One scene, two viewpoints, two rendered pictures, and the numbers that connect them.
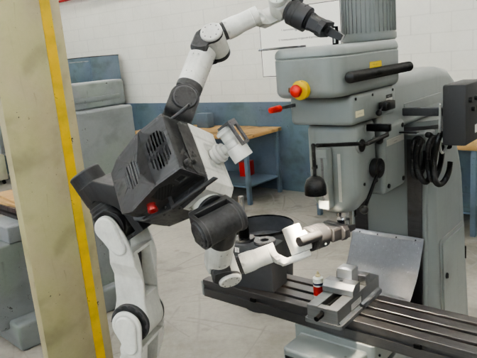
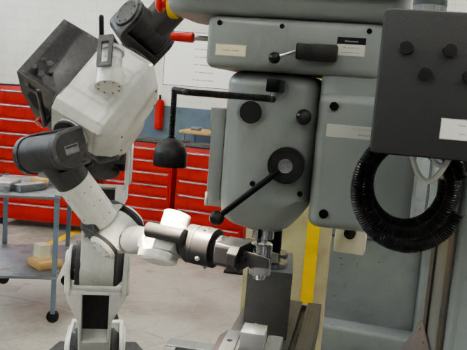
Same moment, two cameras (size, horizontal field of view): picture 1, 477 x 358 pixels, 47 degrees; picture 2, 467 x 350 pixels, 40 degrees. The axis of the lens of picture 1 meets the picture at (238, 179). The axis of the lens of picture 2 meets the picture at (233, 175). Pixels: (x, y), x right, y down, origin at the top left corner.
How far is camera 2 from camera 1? 1.94 m
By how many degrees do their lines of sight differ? 60
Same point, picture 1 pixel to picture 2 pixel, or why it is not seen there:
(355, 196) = (230, 196)
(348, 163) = (227, 137)
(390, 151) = (340, 149)
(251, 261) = (126, 236)
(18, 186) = not seen: hidden behind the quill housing
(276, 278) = (255, 318)
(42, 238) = not seen: hidden behind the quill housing
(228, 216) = (40, 141)
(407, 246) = not seen: outside the picture
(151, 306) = (92, 253)
